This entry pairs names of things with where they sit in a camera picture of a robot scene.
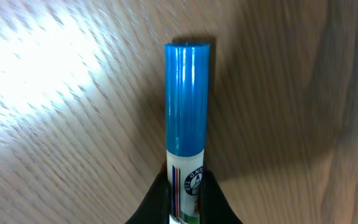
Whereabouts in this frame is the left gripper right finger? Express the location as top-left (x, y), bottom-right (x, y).
top-left (200, 170), bottom-right (242, 224)

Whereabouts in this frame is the blue whiteboard marker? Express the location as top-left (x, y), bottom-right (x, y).
top-left (165, 42), bottom-right (210, 223)

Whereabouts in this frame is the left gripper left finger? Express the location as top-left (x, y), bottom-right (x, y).
top-left (126, 171), bottom-right (170, 224)

